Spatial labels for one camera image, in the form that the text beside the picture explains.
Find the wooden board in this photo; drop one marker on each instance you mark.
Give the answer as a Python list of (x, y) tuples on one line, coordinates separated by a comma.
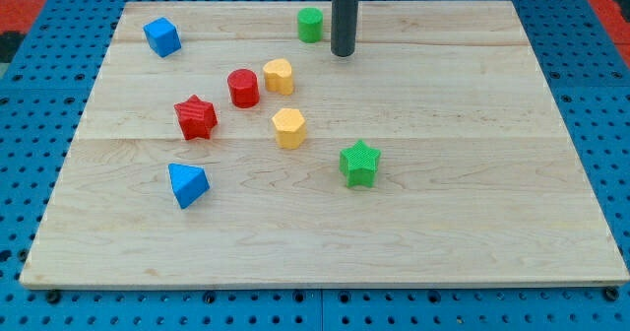
[(478, 185)]

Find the green cylinder block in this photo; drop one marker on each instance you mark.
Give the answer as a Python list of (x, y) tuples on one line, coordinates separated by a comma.
[(310, 24)]

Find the red star block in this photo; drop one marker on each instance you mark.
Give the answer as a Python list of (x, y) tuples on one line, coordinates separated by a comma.
[(196, 118)]

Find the yellow heart block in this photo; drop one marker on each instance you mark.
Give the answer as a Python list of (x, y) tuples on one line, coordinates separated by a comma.
[(278, 77)]

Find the blue triangle block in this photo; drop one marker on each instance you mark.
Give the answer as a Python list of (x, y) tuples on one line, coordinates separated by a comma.
[(188, 183)]

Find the green star block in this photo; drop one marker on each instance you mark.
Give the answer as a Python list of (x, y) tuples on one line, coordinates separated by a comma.
[(359, 164)]

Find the red cylinder block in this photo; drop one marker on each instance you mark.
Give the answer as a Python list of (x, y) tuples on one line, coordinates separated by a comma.
[(243, 88)]

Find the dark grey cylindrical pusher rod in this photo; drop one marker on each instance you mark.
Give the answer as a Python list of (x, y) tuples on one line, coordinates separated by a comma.
[(343, 27)]

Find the yellow hexagon block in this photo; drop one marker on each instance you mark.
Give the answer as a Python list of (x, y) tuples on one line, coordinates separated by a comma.
[(290, 128)]

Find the blue cube block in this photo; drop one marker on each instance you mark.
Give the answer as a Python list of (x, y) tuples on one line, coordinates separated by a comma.
[(162, 36)]

